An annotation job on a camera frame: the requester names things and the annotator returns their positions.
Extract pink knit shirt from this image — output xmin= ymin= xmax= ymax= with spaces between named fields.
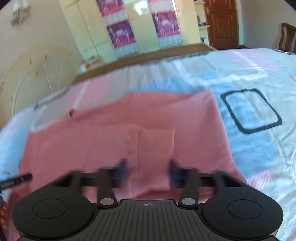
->
xmin=8 ymin=90 xmax=243 ymax=210

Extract patterned bed sheet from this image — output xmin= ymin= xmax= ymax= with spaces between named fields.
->
xmin=1 ymin=49 xmax=295 ymax=240

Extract cream arched headboard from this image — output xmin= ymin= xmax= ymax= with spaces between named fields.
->
xmin=1 ymin=45 xmax=82 ymax=120

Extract orange white box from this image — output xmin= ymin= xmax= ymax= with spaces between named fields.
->
xmin=80 ymin=55 xmax=102 ymax=73

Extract cream wardrobe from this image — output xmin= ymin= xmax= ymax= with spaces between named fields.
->
xmin=60 ymin=0 xmax=201 ymax=63

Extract purple calendar poster right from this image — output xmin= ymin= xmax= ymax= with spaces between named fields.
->
xmin=148 ymin=0 xmax=183 ymax=48

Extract purple calendar poster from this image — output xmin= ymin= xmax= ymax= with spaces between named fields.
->
xmin=96 ymin=0 xmax=139 ymax=58
xmin=148 ymin=0 xmax=183 ymax=48

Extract purple calendar poster left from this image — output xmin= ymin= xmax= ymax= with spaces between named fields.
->
xmin=96 ymin=0 xmax=139 ymax=58

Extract brown wooden door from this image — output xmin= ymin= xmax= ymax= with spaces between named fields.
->
xmin=206 ymin=0 xmax=239 ymax=50

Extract dark wooden chair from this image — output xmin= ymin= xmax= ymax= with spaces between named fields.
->
xmin=279 ymin=23 xmax=296 ymax=53

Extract wooden bed side rail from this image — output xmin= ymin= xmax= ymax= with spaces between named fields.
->
xmin=73 ymin=43 xmax=217 ymax=84

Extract wall light fixture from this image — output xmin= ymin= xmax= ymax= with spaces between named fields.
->
xmin=11 ymin=0 xmax=30 ymax=26

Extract corner wall shelves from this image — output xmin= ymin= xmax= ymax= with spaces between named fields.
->
xmin=194 ymin=1 xmax=211 ymax=44

